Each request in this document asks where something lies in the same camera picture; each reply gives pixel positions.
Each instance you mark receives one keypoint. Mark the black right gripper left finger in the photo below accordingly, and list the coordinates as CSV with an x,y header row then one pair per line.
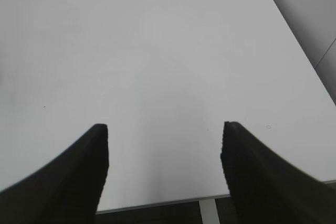
x,y
67,189

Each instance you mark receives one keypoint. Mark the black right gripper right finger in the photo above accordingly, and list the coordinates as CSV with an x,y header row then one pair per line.
x,y
265,188

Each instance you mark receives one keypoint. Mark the white table leg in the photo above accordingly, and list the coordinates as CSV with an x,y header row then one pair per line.
x,y
209,211

